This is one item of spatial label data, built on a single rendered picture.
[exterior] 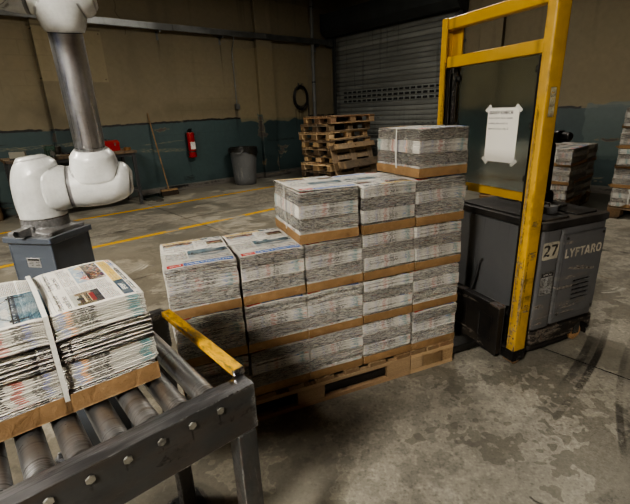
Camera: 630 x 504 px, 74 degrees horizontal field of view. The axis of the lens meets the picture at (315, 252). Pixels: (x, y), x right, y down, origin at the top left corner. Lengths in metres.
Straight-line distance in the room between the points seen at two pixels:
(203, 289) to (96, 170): 0.58
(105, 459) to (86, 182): 1.06
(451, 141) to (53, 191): 1.67
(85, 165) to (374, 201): 1.16
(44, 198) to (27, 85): 6.48
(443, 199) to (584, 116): 5.95
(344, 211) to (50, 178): 1.12
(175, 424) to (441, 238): 1.62
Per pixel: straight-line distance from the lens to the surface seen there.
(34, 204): 1.75
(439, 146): 2.09
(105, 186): 1.71
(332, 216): 1.83
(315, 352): 2.04
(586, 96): 7.96
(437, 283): 2.27
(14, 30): 8.26
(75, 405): 1.05
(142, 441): 0.93
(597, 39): 8.00
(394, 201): 1.98
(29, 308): 1.02
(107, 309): 0.97
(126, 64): 8.56
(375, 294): 2.07
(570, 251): 2.68
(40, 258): 1.78
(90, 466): 0.92
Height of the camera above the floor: 1.38
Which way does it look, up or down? 19 degrees down
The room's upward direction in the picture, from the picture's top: 2 degrees counter-clockwise
